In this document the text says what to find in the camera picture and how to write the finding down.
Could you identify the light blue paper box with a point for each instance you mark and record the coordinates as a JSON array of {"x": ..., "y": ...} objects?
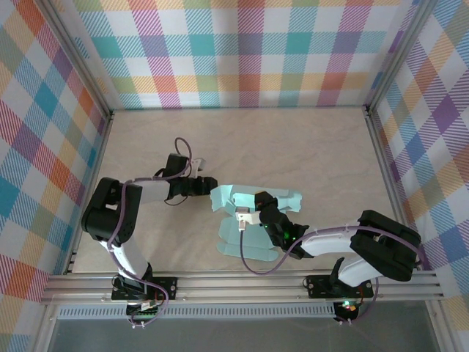
[{"x": 229, "y": 234}]

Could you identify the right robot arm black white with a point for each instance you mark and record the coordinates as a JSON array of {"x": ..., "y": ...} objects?
[{"x": 384, "y": 242}]

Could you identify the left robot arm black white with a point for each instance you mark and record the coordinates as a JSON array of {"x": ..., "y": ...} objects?
[{"x": 110, "y": 212}]

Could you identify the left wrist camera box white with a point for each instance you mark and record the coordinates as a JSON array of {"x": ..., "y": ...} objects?
[{"x": 198, "y": 164}]

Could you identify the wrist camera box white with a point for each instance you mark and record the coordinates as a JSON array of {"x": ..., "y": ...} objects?
[
  {"x": 198, "y": 164},
  {"x": 246, "y": 217}
]

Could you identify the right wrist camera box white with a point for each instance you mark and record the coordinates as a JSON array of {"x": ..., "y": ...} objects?
[{"x": 246, "y": 217}]

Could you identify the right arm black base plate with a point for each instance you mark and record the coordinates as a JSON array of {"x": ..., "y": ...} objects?
[{"x": 318, "y": 286}]

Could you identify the long aluminium mounting rail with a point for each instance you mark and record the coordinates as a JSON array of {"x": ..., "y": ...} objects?
[{"x": 238, "y": 286}]

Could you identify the aluminium table side rail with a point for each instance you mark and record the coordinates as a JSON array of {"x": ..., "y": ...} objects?
[
  {"x": 97, "y": 165},
  {"x": 384, "y": 161}
]

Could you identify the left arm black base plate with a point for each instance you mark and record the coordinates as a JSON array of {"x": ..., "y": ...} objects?
[{"x": 166, "y": 286}]

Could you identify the aluminium frame post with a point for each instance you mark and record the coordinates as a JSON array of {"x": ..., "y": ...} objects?
[
  {"x": 439, "y": 330},
  {"x": 399, "y": 55},
  {"x": 44, "y": 330},
  {"x": 78, "y": 58}
]

